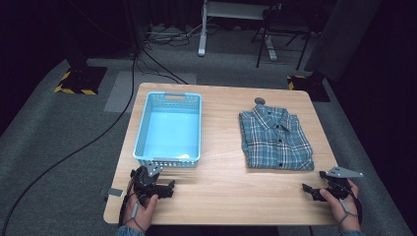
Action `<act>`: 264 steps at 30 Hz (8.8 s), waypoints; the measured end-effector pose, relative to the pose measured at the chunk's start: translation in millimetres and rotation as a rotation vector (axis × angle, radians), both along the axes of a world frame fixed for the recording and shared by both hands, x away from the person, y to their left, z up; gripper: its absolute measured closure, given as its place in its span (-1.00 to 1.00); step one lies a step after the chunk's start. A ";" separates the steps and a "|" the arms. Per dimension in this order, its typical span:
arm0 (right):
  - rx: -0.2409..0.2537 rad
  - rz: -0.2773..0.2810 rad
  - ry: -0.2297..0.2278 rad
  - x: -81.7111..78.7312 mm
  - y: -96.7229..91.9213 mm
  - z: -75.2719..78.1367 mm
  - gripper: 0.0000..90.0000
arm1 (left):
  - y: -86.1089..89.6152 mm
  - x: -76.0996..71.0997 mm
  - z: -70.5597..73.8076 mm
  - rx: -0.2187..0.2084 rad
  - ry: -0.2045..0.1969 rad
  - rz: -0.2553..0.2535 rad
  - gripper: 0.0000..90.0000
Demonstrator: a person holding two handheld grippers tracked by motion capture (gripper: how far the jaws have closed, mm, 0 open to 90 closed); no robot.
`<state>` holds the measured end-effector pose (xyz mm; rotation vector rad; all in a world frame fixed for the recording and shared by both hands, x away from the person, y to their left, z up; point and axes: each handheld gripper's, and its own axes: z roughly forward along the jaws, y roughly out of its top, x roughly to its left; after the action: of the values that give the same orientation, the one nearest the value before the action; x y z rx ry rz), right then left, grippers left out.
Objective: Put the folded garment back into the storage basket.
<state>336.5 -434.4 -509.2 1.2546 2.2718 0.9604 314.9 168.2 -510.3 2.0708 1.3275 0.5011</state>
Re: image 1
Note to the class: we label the grey leaning panel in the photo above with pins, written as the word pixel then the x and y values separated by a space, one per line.
pixel 341 39

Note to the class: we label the blue plaid shirt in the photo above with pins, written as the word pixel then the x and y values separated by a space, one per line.
pixel 275 137

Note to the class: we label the black metal chair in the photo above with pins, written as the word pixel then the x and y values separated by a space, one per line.
pixel 282 29

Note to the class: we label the yellow black striped base plate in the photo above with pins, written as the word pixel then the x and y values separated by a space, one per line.
pixel 80 82
pixel 308 87

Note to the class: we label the small grey tag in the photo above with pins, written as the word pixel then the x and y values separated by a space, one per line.
pixel 114 192

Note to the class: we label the light blue plastic basket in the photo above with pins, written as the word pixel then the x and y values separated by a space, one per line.
pixel 170 131

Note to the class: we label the person's right hand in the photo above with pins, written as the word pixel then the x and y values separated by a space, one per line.
pixel 344 209

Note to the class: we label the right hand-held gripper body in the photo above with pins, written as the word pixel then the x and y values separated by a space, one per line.
pixel 339 183

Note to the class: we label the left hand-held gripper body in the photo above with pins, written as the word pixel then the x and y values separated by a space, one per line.
pixel 145 178

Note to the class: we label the white desk frame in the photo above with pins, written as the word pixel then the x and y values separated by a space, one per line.
pixel 203 39

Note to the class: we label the grey round table grommet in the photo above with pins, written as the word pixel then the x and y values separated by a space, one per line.
pixel 259 100

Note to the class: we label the person's left hand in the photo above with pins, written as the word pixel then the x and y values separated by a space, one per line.
pixel 141 209

